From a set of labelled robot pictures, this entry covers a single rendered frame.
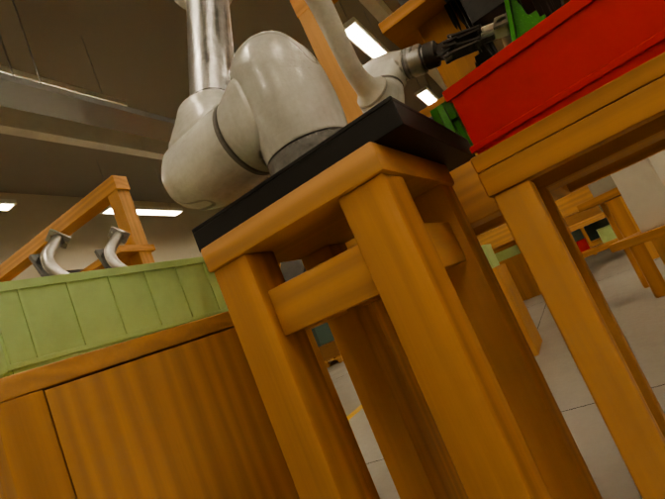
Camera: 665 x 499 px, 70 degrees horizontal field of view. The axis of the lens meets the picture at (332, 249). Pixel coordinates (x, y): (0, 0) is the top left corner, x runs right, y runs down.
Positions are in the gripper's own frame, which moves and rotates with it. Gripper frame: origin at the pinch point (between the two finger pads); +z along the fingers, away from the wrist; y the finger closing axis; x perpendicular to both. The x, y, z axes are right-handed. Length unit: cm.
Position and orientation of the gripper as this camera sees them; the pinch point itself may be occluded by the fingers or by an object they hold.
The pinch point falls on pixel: (495, 31)
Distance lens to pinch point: 149.3
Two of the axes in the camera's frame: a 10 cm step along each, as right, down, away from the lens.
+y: 2.2, -7.6, 6.2
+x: 4.8, 6.4, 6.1
